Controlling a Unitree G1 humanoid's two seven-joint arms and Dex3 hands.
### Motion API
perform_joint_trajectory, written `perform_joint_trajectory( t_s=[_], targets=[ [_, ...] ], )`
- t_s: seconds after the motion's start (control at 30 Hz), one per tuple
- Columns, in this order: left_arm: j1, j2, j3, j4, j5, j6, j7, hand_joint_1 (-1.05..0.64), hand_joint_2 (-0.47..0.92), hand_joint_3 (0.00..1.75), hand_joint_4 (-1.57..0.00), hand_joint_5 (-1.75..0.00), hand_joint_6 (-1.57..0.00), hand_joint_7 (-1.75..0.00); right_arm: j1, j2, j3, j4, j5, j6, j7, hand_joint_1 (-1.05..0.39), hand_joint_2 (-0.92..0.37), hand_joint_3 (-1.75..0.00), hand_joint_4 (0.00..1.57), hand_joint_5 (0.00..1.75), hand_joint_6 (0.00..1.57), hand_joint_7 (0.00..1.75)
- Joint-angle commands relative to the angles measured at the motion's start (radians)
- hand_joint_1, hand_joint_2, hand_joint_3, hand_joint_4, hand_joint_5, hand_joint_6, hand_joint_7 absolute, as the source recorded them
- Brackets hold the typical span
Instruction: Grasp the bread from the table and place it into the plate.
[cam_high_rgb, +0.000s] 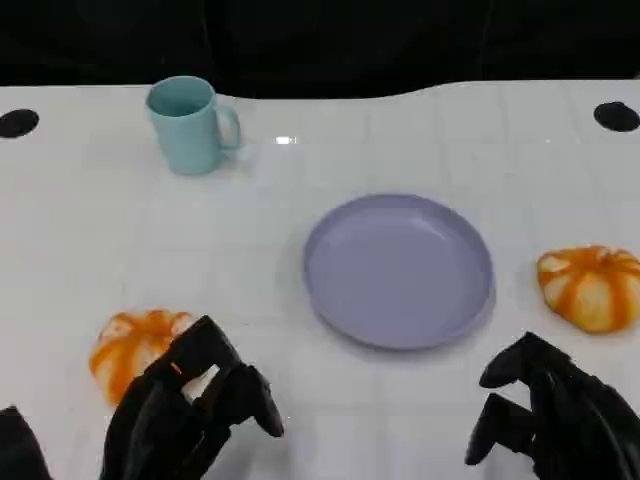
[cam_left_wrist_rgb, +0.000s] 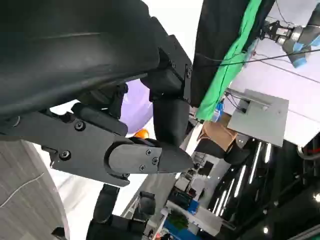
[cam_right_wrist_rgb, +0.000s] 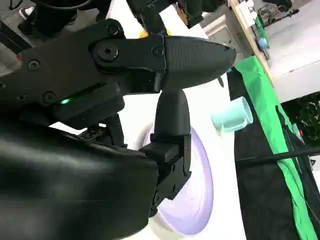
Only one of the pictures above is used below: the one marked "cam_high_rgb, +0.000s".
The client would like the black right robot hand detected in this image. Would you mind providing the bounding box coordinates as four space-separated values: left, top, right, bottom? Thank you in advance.
464 330 640 480

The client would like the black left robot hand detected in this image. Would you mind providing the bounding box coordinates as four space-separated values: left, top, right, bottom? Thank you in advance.
99 314 285 480

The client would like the orange and white bread roll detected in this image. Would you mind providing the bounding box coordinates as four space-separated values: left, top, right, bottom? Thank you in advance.
88 309 196 407
537 244 640 335

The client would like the lilac plate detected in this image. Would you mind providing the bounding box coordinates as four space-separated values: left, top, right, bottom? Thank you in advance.
302 193 496 351

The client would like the pale green mug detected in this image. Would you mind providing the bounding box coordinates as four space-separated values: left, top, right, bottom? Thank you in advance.
145 75 242 177

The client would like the black table grommet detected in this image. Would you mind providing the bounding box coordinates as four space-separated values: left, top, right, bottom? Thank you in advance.
0 108 40 140
593 101 640 133

